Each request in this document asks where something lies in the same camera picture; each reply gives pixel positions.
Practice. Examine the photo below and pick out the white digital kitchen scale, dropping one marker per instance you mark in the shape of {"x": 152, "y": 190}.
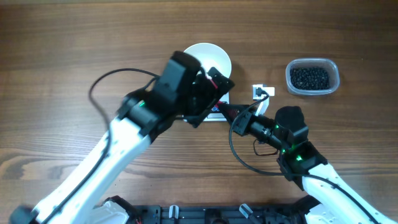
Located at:
{"x": 206, "y": 108}

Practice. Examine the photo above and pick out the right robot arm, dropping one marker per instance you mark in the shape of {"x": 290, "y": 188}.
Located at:
{"x": 330, "y": 199}

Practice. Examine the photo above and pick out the black beans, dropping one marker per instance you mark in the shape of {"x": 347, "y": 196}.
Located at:
{"x": 311, "y": 78}

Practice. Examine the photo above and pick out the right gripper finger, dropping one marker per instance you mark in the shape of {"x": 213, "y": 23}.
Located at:
{"x": 231, "y": 107}
{"x": 230, "y": 116}

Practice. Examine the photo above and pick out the clear plastic bean container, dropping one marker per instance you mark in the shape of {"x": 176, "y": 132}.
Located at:
{"x": 325, "y": 63}

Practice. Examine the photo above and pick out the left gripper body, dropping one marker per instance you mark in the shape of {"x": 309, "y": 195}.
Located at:
{"x": 205, "y": 96}

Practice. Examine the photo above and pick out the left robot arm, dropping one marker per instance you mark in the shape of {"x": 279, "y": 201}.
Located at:
{"x": 190, "y": 86}

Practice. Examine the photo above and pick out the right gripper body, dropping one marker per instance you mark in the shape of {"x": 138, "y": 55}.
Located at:
{"x": 242, "y": 127}

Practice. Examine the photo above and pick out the white bowl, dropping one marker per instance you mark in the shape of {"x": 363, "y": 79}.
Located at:
{"x": 211, "y": 55}

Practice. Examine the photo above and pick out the pink measuring scoop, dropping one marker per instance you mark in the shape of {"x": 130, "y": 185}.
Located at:
{"x": 227, "y": 85}

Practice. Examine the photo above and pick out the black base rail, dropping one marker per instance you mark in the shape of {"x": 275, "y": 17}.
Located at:
{"x": 217, "y": 214}

